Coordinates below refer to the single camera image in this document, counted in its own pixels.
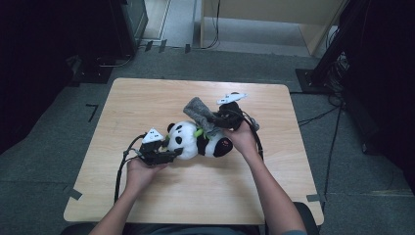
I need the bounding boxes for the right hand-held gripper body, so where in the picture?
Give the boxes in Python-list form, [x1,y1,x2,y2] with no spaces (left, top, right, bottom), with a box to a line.
[213,92,248,129]

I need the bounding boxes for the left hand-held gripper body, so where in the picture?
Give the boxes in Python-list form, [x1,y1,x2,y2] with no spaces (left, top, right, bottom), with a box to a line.
[138,127,179,166]

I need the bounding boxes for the panda plush toy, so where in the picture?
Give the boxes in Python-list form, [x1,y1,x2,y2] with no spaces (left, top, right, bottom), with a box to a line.
[165,120,235,162]

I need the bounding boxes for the grey knitted cloth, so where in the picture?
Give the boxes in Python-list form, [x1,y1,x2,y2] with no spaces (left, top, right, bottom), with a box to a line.
[182,96,227,138]

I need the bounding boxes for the person's left hand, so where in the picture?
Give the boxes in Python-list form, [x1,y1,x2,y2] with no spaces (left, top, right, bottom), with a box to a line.
[125,159,169,194]

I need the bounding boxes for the person's right hand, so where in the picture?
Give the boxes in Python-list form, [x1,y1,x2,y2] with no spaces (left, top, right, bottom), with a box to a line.
[223,120,261,161]

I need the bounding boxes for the black angled floor tape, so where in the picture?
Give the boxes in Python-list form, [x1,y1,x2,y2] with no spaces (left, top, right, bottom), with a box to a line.
[85,103,100,123]

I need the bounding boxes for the person's grey shirt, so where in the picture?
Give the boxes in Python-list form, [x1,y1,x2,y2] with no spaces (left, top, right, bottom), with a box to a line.
[153,224,308,235]

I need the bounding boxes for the black stand base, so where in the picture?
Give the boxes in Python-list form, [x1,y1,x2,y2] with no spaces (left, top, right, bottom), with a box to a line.
[295,68,331,96]

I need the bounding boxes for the black floor plate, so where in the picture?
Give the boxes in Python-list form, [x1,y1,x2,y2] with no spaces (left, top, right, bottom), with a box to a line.
[67,55,115,86]

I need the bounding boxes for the light wooden desk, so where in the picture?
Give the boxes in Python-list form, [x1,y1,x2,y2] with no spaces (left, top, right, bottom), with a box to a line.
[199,0,347,57]

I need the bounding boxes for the black stand pole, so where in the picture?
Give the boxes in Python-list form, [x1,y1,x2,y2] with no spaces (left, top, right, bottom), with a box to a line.
[311,0,358,84]

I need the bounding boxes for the black curtain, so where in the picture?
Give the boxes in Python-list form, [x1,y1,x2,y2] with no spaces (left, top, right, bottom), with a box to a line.
[339,0,415,194]
[0,0,121,156]

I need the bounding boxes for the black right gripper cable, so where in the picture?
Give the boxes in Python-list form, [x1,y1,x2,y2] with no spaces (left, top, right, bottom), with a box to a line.
[241,111,265,161]

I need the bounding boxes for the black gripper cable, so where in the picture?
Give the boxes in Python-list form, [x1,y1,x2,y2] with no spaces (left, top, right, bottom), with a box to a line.
[114,132,147,204]
[241,111,265,161]

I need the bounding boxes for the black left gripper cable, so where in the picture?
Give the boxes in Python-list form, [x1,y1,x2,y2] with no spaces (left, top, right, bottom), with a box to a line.
[114,132,147,204]

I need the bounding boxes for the black hanging cable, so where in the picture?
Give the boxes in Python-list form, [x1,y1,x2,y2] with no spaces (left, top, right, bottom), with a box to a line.
[201,0,222,51]

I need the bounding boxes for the looped black floor cable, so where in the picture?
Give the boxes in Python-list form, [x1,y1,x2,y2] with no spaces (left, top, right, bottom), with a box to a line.
[95,53,135,70]

